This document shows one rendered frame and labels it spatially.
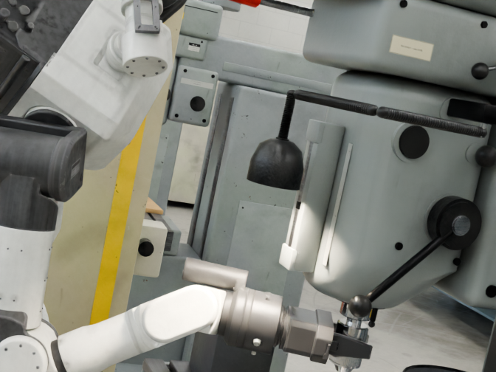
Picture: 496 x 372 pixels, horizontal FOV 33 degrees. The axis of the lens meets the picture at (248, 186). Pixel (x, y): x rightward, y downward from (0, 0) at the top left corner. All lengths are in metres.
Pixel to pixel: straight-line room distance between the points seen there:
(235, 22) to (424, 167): 9.49
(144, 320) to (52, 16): 0.48
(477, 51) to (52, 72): 0.60
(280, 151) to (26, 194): 0.37
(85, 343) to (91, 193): 1.65
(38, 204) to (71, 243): 1.68
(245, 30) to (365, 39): 9.54
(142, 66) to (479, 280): 0.57
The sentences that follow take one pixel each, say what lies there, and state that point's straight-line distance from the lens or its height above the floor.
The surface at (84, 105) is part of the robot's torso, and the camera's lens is 1.28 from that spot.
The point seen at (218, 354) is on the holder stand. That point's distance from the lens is 1.68.
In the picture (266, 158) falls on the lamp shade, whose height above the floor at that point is 1.49.
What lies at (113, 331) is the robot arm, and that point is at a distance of 1.24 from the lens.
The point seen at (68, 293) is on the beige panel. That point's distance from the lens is 2.94.
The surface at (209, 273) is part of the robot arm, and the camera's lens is 1.24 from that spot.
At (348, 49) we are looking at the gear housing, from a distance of 1.12.
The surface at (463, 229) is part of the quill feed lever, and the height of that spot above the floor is 1.45.
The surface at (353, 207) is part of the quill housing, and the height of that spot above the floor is 1.45.
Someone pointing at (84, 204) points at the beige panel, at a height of 1.07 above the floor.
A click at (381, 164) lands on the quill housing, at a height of 1.51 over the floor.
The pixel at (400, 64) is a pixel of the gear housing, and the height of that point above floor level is 1.64.
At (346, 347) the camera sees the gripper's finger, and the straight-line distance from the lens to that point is 1.23.
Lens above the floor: 1.58
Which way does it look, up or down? 7 degrees down
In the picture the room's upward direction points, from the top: 12 degrees clockwise
